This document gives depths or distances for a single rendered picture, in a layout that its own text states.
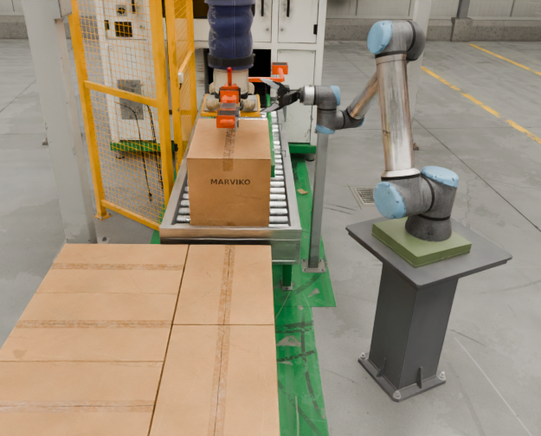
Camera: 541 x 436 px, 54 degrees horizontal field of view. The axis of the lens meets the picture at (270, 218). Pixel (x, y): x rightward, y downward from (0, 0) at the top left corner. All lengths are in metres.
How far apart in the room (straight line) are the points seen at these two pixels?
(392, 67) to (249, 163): 0.84
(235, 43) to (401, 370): 1.69
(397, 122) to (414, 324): 0.89
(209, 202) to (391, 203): 0.97
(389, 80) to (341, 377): 1.42
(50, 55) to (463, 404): 2.74
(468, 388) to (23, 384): 1.94
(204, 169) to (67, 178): 1.15
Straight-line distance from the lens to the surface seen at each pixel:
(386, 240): 2.24
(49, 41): 3.20
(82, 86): 3.76
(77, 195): 3.47
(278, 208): 2.98
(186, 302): 2.22
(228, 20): 2.57
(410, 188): 2.06
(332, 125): 2.50
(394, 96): 2.07
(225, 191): 2.58
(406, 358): 2.53
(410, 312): 2.37
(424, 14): 5.34
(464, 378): 2.85
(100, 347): 2.07
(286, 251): 2.66
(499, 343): 3.13
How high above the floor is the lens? 1.89
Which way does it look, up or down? 28 degrees down
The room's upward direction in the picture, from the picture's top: 2 degrees clockwise
